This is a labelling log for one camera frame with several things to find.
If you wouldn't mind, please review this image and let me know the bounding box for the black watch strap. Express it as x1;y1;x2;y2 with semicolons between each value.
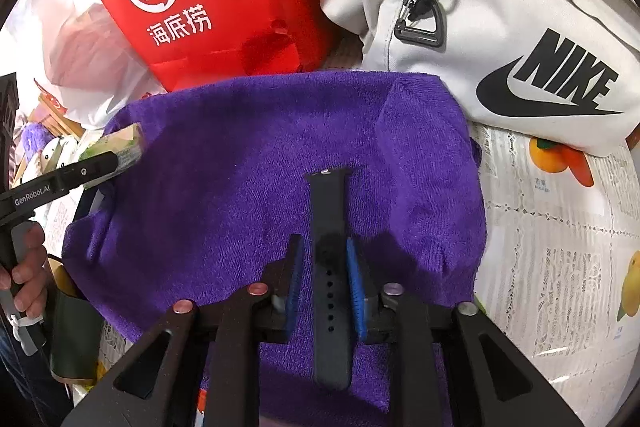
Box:
305;166;355;391

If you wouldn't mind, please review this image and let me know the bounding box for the green tissue packet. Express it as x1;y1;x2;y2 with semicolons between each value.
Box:
79;122;144;184

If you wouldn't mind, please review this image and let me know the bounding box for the left hand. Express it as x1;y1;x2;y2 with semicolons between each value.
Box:
1;223;52;319

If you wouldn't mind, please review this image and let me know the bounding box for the dark green gold tin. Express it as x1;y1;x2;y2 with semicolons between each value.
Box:
50;259;104;386

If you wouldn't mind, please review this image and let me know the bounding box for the purple towel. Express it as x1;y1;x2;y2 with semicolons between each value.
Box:
60;70;488;427

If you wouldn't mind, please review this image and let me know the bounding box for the white Miniso plastic bag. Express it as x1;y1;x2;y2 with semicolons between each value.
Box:
29;0;166;129

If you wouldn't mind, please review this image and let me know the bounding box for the grey Nike waist bag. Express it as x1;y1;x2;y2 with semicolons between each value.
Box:
321;0;639;156

